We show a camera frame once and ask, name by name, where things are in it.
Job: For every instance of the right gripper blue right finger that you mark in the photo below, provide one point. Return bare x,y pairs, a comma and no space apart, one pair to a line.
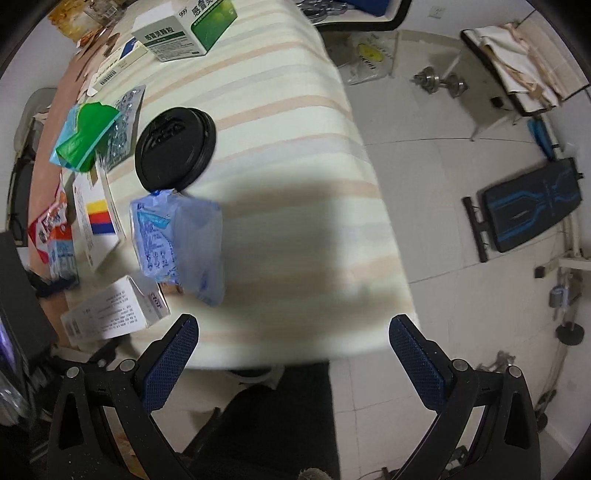
427,366

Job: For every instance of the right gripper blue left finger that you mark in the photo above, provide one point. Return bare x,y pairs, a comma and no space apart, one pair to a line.
165,359

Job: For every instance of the white box yellow red blue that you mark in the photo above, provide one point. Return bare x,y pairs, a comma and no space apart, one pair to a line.
98,222

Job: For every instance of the silver pill blister pack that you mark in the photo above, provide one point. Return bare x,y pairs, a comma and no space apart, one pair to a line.
121,137

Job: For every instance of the blue green plastic bag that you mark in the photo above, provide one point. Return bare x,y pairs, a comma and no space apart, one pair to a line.
83,131

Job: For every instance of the white blue medicine box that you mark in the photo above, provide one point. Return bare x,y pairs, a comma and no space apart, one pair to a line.
115,64

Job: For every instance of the green white medicine box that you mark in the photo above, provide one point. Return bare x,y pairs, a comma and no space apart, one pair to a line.
174,30

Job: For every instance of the white text medicine box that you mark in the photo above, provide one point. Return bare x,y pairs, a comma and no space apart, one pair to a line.
130,304

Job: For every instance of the clear blue plastic wrapper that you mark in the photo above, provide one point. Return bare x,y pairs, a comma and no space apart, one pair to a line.
177,240

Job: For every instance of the blue small carton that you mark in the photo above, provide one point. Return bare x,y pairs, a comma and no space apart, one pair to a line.
62,262

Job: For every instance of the striped cream tablecloth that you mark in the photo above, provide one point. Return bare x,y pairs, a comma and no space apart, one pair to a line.
312,269

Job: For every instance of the red white snack packet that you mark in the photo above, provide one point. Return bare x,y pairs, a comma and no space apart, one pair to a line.
41,230

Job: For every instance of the black plastic cup lid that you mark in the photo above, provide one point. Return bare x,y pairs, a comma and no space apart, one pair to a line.
174,149

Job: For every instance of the terracotta brown tablecloth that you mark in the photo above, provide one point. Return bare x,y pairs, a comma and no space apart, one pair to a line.
46,176

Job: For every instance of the metal dumbbell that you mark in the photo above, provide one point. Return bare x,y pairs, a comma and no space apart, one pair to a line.
431,82

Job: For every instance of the clear plastic bag yellow print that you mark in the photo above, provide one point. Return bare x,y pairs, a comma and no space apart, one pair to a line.
372,56

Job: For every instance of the orange snack bag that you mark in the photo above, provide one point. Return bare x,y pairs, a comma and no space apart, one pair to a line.
69,17

